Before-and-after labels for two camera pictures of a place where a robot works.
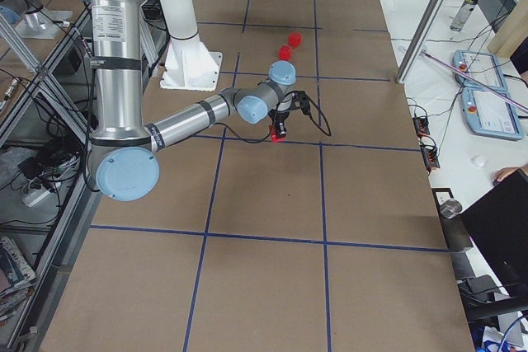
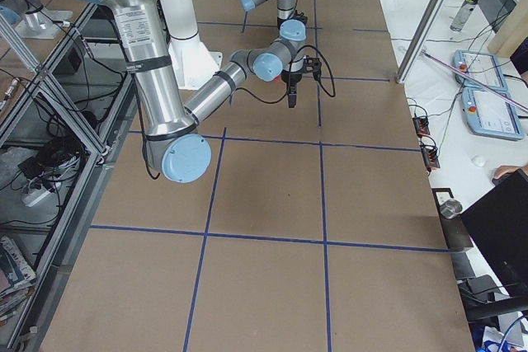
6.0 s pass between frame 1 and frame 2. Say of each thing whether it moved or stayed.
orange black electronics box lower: stayed
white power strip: stayed
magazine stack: stayed
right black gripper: moved
